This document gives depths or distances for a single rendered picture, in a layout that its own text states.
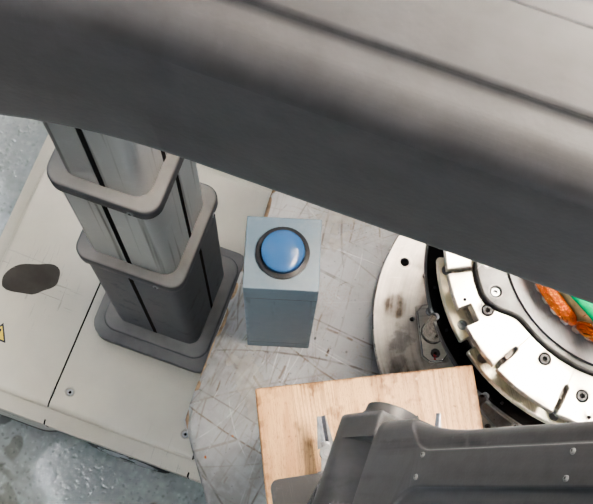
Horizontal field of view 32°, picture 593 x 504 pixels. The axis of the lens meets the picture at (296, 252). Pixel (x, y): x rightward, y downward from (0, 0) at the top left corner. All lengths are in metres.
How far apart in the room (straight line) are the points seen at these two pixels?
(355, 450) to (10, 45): 0.42
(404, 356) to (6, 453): 1.02
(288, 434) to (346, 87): 0.72
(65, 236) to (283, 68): 1.63
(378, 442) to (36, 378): 1.23
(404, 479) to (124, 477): 1.47
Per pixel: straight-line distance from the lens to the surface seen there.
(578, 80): 0.20
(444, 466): 0.52
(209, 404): 1.19
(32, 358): 1.77
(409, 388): 0.91
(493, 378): 0.93
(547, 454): 0.46
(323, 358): 1.20
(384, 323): 1.19
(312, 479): 0.77
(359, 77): 0.20
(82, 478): 1.99
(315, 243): 0.97
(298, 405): 0.90
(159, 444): 1.72
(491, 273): 0.91
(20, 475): 2.02
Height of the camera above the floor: 1.96
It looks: 73 degrees down
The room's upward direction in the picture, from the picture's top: 5 degrees clockwise
